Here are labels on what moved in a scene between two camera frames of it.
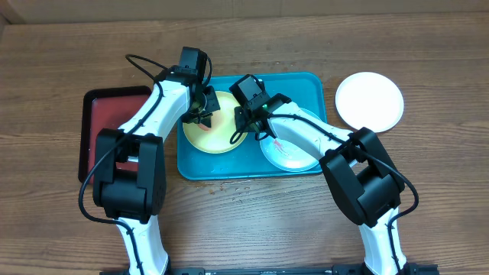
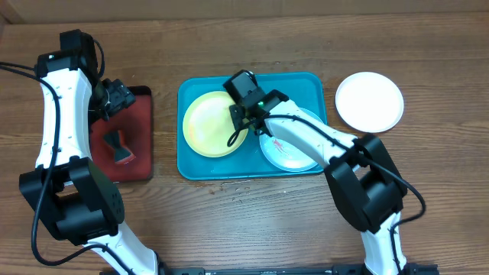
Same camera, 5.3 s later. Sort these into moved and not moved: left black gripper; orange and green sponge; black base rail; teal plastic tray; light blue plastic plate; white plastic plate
Moved: left black gripper; orange and green sponge
Not moved: white plastic plate; light blue plastic plate; black base rail; teal plastic tray
